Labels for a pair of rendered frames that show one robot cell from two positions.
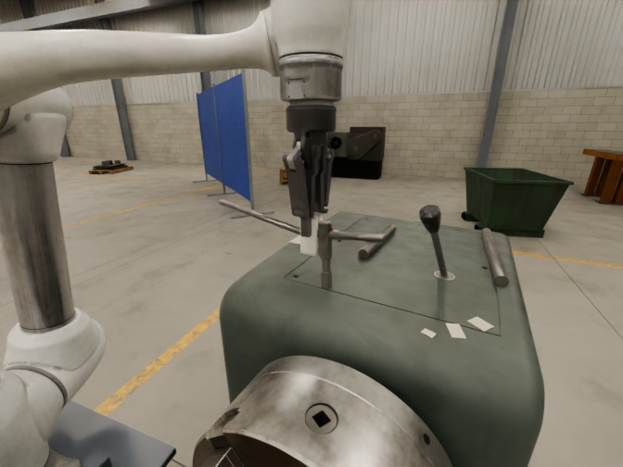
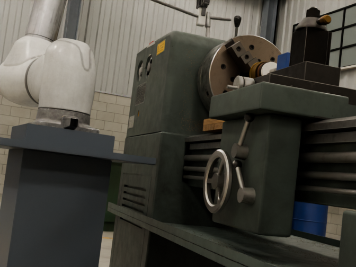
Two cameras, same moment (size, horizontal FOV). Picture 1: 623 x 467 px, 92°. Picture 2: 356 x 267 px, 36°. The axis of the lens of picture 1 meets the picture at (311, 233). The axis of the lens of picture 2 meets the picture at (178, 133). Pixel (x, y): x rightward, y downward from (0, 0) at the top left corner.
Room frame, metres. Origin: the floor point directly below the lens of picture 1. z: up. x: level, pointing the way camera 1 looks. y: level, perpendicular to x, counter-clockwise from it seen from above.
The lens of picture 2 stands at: (-0.99, 1.56, 0.70)
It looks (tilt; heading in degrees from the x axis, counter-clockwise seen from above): 5 degrees up; 314
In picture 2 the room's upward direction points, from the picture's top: 7 degrees clockwise
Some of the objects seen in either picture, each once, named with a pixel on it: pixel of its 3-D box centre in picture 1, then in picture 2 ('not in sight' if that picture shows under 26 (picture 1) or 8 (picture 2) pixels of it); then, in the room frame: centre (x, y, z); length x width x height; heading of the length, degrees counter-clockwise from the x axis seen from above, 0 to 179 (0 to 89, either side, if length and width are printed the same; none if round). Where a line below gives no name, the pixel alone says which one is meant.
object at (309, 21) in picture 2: not in sight; (311, 25); (-0.23, 0.33, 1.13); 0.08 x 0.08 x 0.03
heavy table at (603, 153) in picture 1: (603, 174); not in sight; (6.70, -6.49, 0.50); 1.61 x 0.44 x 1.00; 158
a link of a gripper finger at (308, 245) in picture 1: (309, 234); (202, 16); (0.47, 0.00, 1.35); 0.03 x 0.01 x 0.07; 62
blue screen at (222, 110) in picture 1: (219, 142); not in sight; (6.95, 2.05, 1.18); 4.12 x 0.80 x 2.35; 29
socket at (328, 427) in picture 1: (320, 428); not in sight; (0.22, -0.01, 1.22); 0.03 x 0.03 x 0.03
